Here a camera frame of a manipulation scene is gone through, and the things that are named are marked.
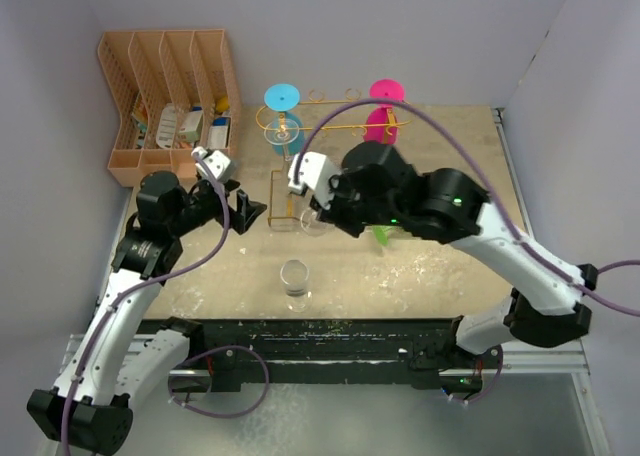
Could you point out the clear wine glass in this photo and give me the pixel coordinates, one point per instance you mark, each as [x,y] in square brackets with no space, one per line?
[312,225]
[294,276]
[281,134]

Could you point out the yellow sponge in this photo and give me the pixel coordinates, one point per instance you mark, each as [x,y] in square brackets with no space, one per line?
[222,104]

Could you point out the green plastic wine glass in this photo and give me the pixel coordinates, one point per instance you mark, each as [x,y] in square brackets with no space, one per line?
[381,234]

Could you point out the green white small box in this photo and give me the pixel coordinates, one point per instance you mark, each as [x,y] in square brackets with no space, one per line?
[190,129]

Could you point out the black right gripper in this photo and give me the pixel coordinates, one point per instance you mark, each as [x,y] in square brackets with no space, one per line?
[339,182]

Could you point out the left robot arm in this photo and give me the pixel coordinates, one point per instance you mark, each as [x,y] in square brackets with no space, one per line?
[91,404]

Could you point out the white box blue cap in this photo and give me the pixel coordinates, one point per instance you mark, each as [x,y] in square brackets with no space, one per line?
[219,133]

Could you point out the gold wire wine glass rack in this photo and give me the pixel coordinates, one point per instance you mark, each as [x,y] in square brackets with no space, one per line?
[315,98]

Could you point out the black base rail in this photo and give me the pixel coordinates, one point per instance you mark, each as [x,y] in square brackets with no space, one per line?
[419,353]

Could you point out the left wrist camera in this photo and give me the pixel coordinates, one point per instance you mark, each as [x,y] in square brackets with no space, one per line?
[216,162]

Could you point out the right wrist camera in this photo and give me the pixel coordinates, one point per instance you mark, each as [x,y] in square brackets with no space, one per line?
[313,171]

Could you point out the peach plastic desk organizer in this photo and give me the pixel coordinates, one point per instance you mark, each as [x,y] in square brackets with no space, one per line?
[149,69]

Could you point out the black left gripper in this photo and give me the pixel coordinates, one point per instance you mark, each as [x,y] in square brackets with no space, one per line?
[244,209]

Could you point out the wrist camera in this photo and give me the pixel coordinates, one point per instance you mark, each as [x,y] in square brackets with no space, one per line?
[216,162]
[313,171]

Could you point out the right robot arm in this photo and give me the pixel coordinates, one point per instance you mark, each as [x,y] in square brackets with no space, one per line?
[545,307]

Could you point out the white oval label card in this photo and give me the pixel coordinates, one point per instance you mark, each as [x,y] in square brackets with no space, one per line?
[165,132]

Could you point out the pink plastic wine glass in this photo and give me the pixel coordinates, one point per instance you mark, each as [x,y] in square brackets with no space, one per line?
[380,124]

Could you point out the blue plastic wine glass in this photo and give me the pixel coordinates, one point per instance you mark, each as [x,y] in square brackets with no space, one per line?
[282,98]

